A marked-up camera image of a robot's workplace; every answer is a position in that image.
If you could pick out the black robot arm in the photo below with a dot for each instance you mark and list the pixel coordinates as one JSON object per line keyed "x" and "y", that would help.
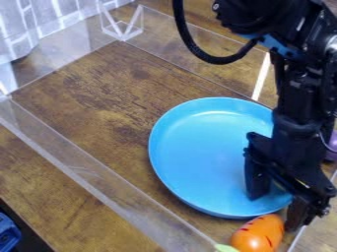
{"x": 298, "y": 31}

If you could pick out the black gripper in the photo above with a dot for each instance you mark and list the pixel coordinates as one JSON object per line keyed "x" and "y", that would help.
{"x": 288, "y": 158}

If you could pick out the purple toy eggplant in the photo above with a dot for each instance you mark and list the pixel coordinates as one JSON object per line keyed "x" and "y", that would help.
{"x": 332, "y": 151}

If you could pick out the blue object at corner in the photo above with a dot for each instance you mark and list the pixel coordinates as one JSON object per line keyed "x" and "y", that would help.
{"x": 9, "y": 234}

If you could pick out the white patterned curtain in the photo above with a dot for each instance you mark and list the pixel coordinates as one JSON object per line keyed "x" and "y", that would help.
{"x": 28, "y": 20}

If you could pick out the orange toy carrot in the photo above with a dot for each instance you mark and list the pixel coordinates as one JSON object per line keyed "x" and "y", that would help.
{"x": 258, "y": 236}

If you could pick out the clear acrylic enclosure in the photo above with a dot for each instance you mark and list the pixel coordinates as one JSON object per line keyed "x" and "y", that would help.
{"x": 79, "y": 102}

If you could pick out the blue plastic plate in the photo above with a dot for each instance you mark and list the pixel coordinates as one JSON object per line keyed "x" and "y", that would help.
{"x": 195, "y": 152}

